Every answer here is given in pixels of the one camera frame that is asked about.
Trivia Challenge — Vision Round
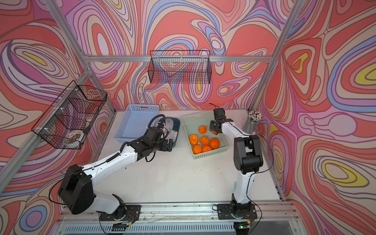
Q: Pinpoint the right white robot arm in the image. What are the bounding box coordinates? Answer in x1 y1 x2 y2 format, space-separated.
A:
210 108 263 217

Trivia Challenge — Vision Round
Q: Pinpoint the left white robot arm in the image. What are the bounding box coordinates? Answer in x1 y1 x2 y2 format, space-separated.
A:
58 126 176 220

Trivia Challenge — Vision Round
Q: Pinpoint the mint green perforated basket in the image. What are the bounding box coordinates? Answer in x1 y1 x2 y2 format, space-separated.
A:
181 111 230 159

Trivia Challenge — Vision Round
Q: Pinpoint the dark teal plastic tray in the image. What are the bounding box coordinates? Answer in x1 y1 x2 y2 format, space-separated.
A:
166 117 181 148

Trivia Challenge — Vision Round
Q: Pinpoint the lavender perforated plastic basket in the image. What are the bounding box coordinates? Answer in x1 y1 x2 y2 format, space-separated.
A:
115 104 159 143

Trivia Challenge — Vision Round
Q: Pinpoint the metal cup of pencils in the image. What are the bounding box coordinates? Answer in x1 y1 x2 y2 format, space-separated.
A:
243 110 262 134

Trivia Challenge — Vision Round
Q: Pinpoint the black wire basket back wall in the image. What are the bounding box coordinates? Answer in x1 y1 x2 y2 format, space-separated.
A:
147 50 212 85

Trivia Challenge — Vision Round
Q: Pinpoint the black wire basket wall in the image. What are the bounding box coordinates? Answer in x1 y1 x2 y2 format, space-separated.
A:
31 81 107 150
147 50 212 85

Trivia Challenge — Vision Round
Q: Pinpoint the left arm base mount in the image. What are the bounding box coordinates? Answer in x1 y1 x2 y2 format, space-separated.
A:
99 204 142 222

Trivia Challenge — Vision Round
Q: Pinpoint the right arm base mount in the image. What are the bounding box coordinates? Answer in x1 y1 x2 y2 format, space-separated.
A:
214 202 258 221

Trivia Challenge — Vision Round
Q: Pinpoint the black wire basket left wall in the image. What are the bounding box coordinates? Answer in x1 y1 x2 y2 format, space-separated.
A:
31 81 107 150

